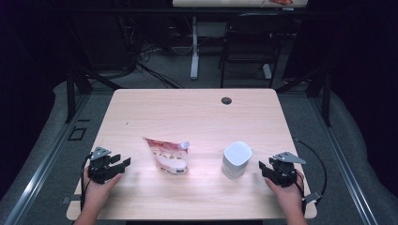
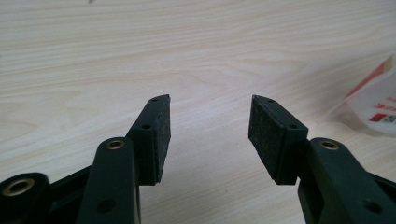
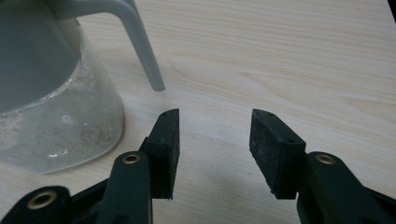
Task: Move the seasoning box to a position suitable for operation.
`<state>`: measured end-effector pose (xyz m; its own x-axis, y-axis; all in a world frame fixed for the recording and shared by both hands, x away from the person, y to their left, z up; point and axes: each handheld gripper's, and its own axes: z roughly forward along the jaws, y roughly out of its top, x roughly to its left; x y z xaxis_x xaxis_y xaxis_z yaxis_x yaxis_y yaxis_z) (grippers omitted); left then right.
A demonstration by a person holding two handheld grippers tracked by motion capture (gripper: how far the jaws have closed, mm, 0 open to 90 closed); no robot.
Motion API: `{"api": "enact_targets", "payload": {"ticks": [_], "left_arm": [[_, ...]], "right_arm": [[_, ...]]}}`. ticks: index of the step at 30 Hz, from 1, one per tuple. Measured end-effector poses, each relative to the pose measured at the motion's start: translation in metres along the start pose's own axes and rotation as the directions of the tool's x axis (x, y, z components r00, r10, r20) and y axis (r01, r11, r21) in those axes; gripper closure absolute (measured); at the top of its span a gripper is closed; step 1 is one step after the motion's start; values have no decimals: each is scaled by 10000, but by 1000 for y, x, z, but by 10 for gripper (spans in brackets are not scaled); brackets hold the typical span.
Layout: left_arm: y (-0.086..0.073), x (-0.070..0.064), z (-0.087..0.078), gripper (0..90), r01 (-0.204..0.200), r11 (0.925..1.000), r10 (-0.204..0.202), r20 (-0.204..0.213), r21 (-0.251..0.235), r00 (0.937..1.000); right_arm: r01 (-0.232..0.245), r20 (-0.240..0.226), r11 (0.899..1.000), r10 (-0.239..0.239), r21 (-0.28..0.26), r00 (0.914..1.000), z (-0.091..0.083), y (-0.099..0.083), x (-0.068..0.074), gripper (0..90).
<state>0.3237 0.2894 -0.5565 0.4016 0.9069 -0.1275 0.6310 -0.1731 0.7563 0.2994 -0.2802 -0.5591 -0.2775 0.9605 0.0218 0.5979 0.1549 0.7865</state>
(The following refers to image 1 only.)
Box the person's left hand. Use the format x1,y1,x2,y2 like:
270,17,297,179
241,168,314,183
82,167,124,217

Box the black floor socket frame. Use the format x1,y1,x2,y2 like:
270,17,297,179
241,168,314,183
68,126,88,142

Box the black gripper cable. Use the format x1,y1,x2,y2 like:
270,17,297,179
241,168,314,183
79,152,95,214
292,170,308,218

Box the person's right hand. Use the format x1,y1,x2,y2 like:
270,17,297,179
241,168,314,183
265,177,306,218

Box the white container with lid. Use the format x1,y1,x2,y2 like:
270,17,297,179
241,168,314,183
221,141,253,181

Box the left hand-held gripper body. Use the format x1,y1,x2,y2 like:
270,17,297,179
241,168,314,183
87,146,125,185

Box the black metal stand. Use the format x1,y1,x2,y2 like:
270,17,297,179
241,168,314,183
64,66,124,125
275,66,332,128

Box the light wooden desk top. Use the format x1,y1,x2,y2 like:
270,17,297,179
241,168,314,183
172,0,309,8

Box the grey box under desk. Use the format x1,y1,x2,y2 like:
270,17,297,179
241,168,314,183
196,22,228,38

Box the tangle of black floor cables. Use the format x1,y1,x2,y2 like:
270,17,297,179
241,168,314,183
117,17,186,90

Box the aluminium floor rail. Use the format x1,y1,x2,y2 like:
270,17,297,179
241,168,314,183
308,96,380,225
0,93,92,225

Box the grey table clamp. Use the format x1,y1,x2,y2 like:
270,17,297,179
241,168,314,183
301,190,324,205
61,194,84,205

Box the pink refill pouch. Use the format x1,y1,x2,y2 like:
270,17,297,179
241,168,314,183
142,136,191,175

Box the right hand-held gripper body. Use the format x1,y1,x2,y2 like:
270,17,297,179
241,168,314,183
268,151,307,188

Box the black folding chair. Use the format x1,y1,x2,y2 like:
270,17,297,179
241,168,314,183
218,12,297,89

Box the thin black cable loop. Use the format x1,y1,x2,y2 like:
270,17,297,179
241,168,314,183
292,138,328,198

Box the white desk leg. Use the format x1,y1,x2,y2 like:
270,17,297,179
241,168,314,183
190,16,201,81
262,63,273,80

